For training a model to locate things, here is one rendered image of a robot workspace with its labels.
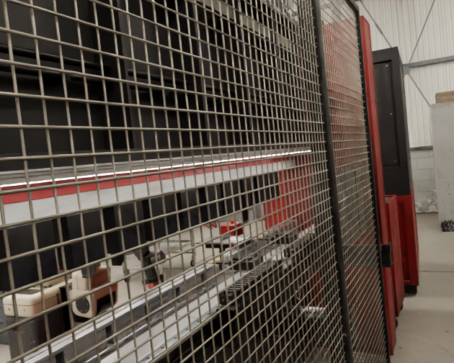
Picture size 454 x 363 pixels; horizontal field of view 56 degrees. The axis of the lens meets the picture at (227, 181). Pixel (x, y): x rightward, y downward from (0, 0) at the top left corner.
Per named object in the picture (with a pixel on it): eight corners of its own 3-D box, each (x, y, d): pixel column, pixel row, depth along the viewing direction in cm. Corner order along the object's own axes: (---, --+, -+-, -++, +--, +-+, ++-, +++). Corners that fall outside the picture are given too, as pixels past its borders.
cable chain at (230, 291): (270, 267, 174) (269, 258, 174) (283, 267, 171) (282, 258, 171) (218, 305, 136) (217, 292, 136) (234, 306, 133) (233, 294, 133)
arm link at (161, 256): (140, 244, 226) (133, 251, 218) (158, 238, 223) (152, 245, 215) (150, 263, 228) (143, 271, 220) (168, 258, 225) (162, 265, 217)
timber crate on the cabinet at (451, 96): (435, 106, 722) (434, 95, 721) (457, 104, 708) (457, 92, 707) (437, 103, 642) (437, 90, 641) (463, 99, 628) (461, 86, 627)
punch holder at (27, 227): (39, 274, 127) (32, 220, 126) (59, 275, 123) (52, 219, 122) (-9, 291, 114) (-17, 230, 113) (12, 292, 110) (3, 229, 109)
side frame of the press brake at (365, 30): (287, 329, 354) (259, 49, 342) (397, 340, 314) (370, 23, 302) (277, 342, 332) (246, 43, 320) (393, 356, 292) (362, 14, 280)
